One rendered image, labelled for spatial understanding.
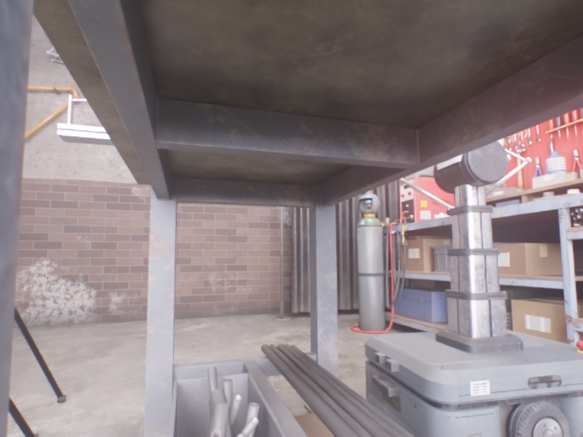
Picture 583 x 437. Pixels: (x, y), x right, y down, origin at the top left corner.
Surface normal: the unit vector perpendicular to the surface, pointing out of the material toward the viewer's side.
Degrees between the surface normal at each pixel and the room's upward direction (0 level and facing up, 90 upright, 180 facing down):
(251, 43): 180
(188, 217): 90
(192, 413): 90
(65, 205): 90
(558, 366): 45
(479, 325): 90
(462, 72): 180
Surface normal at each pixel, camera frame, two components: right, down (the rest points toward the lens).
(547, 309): -0.95, 0.07
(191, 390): 0.31, -0.08
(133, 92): 0.01, 1.00
